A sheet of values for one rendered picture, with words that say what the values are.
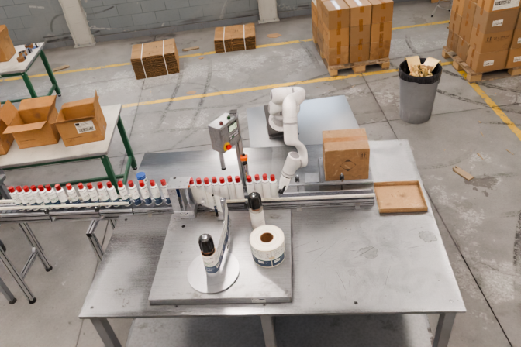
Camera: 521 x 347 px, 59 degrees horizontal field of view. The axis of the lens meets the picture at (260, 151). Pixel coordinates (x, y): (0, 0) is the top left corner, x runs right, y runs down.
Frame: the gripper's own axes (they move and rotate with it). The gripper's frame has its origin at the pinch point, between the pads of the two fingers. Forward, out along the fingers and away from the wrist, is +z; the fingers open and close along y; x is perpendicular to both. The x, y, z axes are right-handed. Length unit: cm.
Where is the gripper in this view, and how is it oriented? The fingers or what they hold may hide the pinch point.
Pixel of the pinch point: (281, 190)
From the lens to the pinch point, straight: 307.7
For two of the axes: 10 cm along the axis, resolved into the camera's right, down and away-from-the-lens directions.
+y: -0.5, 6.1, -7.9
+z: -2.4, 7.6, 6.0
